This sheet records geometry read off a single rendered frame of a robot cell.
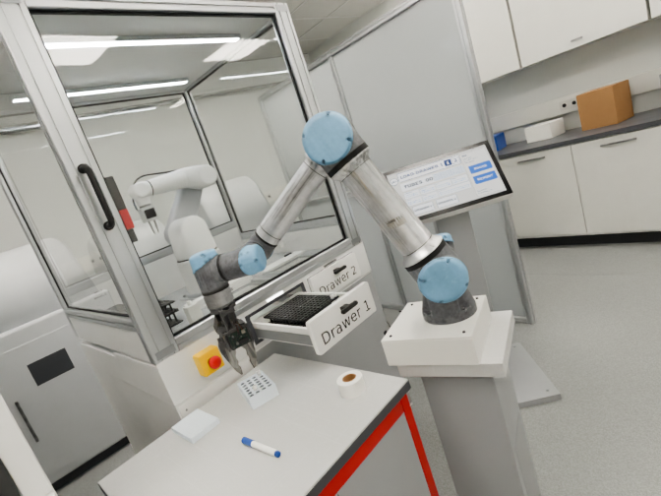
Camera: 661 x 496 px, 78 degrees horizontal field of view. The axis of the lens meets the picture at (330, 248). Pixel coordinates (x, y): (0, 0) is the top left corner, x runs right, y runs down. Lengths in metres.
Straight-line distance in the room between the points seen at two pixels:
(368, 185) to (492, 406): 0.68
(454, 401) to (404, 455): 0.21
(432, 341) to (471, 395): 0.20
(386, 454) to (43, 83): 1.28
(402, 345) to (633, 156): 2.82
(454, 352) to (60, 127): 1.18
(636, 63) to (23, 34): 4.01
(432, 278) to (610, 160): 2.86
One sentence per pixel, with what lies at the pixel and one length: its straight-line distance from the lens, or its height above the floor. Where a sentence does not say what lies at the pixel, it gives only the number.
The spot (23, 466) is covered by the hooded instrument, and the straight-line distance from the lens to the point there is 1.07.
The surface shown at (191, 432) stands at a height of 0.78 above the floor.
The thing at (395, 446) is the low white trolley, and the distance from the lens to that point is 1.14.
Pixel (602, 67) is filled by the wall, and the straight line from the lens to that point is 4.36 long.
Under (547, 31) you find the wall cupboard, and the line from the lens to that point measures 4.11.
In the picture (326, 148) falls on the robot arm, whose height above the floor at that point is 1.38.
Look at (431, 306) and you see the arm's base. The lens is 1.15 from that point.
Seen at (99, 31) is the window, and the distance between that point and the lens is 1.48.
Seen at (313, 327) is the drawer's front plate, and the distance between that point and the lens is 1.21.
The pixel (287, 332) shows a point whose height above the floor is 0.88.
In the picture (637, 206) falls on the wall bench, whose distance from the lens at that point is 3.76.
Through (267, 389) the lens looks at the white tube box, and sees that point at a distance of 1.24.
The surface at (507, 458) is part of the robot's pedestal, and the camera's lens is 1.35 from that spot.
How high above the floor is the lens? 1.36
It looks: 12 degrees down
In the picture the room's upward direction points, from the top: 19 degrees counter-clockwise
